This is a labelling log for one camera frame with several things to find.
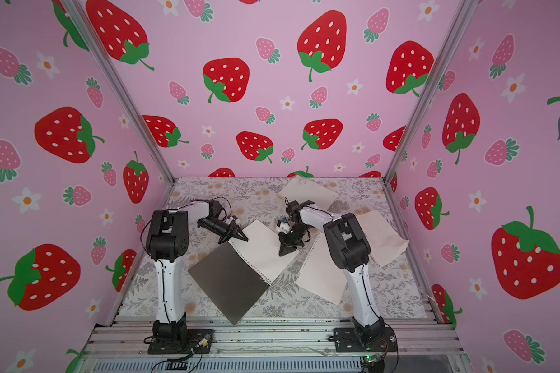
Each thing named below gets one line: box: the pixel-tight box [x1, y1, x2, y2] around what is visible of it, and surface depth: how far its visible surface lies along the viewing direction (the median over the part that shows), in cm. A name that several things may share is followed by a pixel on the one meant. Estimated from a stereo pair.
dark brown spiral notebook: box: [187, 219, 301, 326], surface depth 92 cm
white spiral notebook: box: [277, 177, 340, 211], surface depth 121 cm
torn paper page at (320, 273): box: [294, 230, 347, 305], surface depth 88 cm
